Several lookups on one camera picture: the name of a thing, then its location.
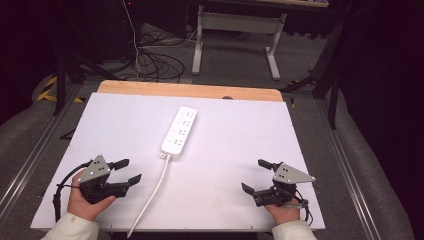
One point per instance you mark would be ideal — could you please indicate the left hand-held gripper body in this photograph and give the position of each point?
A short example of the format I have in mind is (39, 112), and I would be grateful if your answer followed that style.
(95, 173)

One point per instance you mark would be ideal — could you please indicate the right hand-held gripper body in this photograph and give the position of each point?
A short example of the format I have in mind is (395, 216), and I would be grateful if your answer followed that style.
(286, 176)

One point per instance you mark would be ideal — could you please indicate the person's left hand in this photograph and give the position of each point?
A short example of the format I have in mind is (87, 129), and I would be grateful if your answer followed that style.
(81, 206)

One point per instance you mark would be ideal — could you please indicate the person's right hand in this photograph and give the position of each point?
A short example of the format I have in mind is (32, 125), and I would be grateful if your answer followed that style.
(285, 213)

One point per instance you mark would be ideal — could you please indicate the white board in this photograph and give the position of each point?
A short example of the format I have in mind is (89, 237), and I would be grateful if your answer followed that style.
(216, 150)

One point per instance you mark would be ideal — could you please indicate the white power strip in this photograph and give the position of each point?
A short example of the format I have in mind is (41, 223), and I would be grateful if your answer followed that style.
(179, 131)

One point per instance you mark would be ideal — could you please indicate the dark round table grommet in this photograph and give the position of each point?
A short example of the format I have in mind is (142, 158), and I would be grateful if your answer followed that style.
(227, 97)

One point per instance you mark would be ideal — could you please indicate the black tripod stand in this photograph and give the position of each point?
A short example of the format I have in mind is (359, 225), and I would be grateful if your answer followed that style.
(60, 83)
(333, 83)

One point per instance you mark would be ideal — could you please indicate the aluminium floor rail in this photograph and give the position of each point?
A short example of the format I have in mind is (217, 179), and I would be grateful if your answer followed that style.
(30, 160)
(353, 180)

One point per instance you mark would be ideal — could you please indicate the white metal desk frame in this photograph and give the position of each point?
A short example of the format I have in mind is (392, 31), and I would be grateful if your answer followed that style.
(238, 21)

